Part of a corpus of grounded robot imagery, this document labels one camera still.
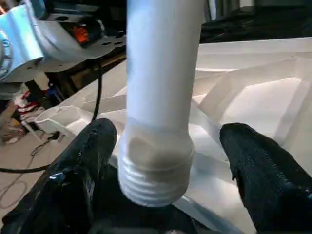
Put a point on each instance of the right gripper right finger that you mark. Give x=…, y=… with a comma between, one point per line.
x=268, y=182

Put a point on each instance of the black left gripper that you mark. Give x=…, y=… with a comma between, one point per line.
x=85, y=29

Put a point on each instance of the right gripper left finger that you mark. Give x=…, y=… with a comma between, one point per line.
x=73, y=182

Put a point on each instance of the white plastic table top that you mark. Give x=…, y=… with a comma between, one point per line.
x=256, y=97

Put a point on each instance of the white plastic table leg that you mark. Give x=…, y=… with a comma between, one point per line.
x=161, y=85

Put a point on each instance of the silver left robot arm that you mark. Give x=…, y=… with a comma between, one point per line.
x=17, y=36

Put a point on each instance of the red and white clutter pile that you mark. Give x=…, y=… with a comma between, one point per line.
x=28, y=103

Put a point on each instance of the black work mat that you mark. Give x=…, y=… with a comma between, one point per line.
x=256, y=22

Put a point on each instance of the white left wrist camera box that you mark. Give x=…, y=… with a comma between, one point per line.
x=61, y=51

